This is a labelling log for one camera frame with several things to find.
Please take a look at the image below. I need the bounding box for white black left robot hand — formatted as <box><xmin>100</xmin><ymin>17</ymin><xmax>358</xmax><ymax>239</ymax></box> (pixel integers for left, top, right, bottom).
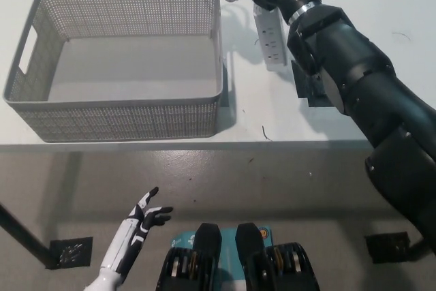
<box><xmin>83</xmin><ymin>187</ymin><xmax>174</xmax><ymax>291</ymax></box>

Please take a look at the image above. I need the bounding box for white power strip with cord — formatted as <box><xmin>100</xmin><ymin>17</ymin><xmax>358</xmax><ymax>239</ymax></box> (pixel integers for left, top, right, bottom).
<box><xmin>190</xmin><ymin>0</ymin><xmax>290</xmax><ymax>72</ymax></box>

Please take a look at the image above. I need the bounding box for black metal table leg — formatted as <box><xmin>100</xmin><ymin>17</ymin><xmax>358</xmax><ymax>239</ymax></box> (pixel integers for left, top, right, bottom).
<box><xmin>408</xmin><ymin>238</ymin><xmax>430</xmax><ymax>262</ymax></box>
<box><xmin>0</xmin><ymin>202</ymin><xmax>52</xmax><ymax>268</ymax></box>

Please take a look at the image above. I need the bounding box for black tape patch on table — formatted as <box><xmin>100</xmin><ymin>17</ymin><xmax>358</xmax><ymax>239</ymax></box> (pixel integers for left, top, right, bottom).
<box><xmin>291</xmin><ymin>61</ymin><xmax>333</xmax><ymax>108</ymax></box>

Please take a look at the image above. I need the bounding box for grey perforated plastic basket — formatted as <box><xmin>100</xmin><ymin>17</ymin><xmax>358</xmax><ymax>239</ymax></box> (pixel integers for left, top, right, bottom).
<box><xmin>2</xmin><ymin>0</ymin><xmax>228</xmax><ymax>144</ymax></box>

